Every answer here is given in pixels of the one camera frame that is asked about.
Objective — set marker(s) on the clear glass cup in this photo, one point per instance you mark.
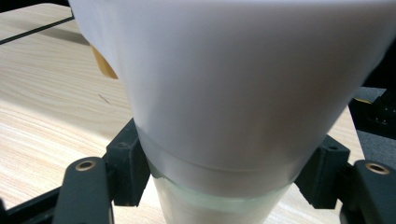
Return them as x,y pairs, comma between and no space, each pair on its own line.
218,208

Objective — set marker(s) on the black stand base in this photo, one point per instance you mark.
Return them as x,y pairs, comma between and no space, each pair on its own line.
381,74

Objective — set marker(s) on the yellow-brown flat piece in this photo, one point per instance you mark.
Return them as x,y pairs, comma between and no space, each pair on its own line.
104,67

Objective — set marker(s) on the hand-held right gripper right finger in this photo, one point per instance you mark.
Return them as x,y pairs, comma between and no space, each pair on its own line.
323,177

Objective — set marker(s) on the white cup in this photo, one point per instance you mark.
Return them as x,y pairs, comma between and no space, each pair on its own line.
236,87

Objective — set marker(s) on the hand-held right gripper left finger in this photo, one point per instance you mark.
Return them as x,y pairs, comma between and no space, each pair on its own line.
127,168

